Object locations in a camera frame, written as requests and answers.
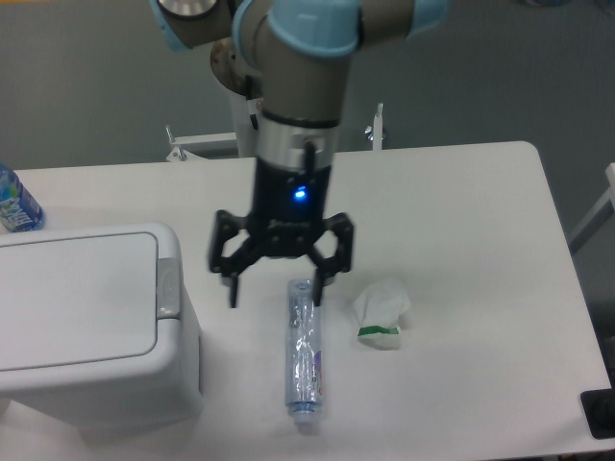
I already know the black clamp at table edge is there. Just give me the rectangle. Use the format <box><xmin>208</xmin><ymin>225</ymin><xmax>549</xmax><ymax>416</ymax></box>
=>
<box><xmin>580</xmin><ymin>388</ymin><xmax>614</xmax><ymax>440</ymax></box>

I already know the blue labelled water bottle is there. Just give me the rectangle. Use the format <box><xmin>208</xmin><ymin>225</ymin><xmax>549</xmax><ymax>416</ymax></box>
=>
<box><xmin>1</xmin><ymin>164</ymin><xmax>45</xmax><ymax>232</ymax></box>

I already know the clear empty plastic bottle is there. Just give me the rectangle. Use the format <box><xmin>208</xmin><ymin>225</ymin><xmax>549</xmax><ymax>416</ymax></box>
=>
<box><xmin>284</xmin><ymin>279</ymin><xmax>324</xmax><ymax>435</ymax></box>

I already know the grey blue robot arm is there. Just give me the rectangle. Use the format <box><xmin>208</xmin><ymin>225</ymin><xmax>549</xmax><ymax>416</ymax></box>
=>
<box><xmin>150</xmin><ymin>1</ymin><xmax>448</xmax><ymax>302</ymax></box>

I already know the white frame at right edge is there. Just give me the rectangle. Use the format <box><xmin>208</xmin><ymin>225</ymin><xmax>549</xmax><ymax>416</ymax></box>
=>
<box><xmin>568</xmin><ymin>163</ymin><xmax>614</xmax><ymax>255</ymax></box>

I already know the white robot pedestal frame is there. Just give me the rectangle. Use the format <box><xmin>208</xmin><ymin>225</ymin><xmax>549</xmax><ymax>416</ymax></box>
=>
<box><xmin>165</xmin><ymin>102</ymin><xmax>386</xmax><ymax>162</ymax></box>

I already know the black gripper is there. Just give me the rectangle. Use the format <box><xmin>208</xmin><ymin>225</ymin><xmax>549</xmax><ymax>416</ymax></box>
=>
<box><xmin>208</xmin><ymin>158</ymin><xmax>355</xmax><ymax>308</ymax></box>

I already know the crumpled white paper wrapper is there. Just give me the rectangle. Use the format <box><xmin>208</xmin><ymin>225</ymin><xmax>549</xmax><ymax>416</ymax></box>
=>
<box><xmin>353</xmin><ymin>277</ymin><xmax>411</xmax><ymax>351</ymax></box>

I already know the white plastic trash can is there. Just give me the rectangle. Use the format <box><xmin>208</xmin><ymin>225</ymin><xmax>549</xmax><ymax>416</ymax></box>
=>
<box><xmin>1</xmin><ymin>223</ymin><xmax>203</xmax><ymax>430</ymax></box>

